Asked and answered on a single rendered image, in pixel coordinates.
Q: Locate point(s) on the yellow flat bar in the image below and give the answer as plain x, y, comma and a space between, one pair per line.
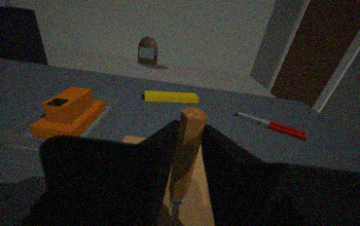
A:
171, 97

